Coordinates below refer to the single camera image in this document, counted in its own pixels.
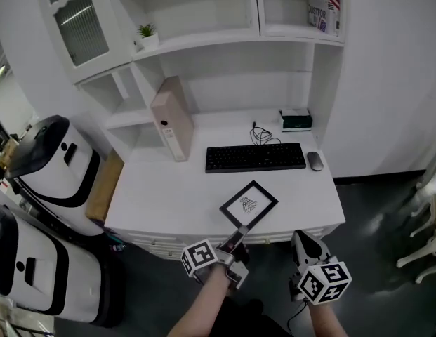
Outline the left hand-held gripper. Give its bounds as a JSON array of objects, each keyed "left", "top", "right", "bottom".
[{"left": 180, "top": 225, "right": 250, "bottom": 291}]

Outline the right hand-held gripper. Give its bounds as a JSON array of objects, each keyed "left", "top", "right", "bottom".
[{"left": 289, "top": 230, "right": 352, "bottom": 305}]

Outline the black framed picture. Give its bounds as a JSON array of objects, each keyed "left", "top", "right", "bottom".
[{"left": 219, "top": 180, "right": 279, "bottom": 230}]

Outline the person's left forearm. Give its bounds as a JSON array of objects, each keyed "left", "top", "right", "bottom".
[{"left": 166, "top": 268, "right": 229, "bottom": 337}]

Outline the person's right forearm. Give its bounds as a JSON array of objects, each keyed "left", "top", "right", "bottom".
[{"left": 308, "top": 302, "right": 349, "bottom": 337}]

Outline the white desk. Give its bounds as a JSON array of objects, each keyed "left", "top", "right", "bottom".
[{"left": 103, "top": 109, "right": 347, "bottom": 261}]

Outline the grey computer mouse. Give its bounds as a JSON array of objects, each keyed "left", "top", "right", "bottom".
[{"left": 306, "top": 151, "right": 326, "bottom": 171}]

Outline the white desk hutch shelving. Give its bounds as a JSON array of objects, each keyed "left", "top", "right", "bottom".
[{"left": 33, "top": 0, "right": 347, "bottom": 161}]

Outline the person's black clothing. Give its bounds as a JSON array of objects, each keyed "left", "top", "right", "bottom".
[{"left": 203, "top": 298, "right": 292, "bottom": 337}]

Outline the black keyboard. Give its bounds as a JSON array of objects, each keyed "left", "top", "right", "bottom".
[{"left": 204, "top": 142, "right": 308, "bottom": 174}]

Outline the green and white tissue box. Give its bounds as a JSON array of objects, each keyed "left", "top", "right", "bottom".
[{"left": 279, "top": 107, "right": 313, "bottom": 133}]

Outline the beige file binder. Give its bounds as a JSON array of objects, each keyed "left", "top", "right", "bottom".
[{"left": 150, "top": 75, "right": 196, "bottom": 163}]

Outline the brown cardboard box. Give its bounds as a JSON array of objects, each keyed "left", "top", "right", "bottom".
[{"left": 86, "top": 149, "right": 126, "bottom": 223}]

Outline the white and black service robot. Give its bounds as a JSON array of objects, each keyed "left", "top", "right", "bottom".
[
  {"left": 5, "top": 114, "right": 106, "bottom": 237},
  {"left": 0, "top": 204, "right": 115, "bottom": 328}
]

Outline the small potted green plant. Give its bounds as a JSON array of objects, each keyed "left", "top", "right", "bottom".
[{"left": 135, "top": 22, "right": 161, "bottom": 51}]

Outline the printed decorative book box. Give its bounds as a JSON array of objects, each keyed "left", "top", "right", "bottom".
[{"left": 306, "top": 0, "right": 341, "bottom": 37}]

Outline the white glass cabinet door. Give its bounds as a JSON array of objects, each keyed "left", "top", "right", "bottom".
[{"left": 33, "top": 0, "right": 134, "bottom": 84}]

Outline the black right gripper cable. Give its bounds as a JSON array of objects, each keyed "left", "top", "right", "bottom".
[{"left": 286, "top": 300, "right": 309, "bottom": 333}]

